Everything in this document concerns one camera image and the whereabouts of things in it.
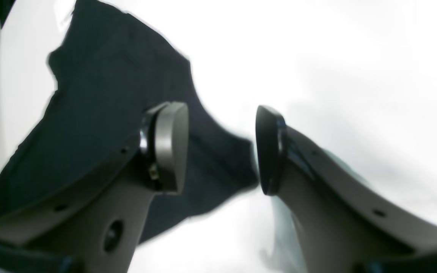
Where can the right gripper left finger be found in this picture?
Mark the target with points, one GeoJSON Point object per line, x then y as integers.
{"type": "Point", "coordinates": [94, 224]}

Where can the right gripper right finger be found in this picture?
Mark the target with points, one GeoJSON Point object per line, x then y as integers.
{"type": "Point", "coordinates": [342, 225]}

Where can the black T-shirt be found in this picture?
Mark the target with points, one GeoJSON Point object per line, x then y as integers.
{"type": "Point", "coordinates": [110, 69]}

